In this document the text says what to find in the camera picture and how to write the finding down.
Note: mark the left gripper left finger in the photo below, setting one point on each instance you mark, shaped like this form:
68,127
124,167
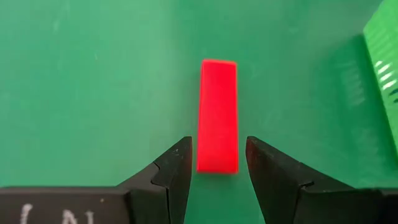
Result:
93,205

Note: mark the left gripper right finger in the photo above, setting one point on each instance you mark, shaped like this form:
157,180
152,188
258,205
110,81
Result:
311,202

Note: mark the red rectangular block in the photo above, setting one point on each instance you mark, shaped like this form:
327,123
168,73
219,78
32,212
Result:
217,118

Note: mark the green slotted plastic basket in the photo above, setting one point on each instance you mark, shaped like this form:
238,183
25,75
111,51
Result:
384,62

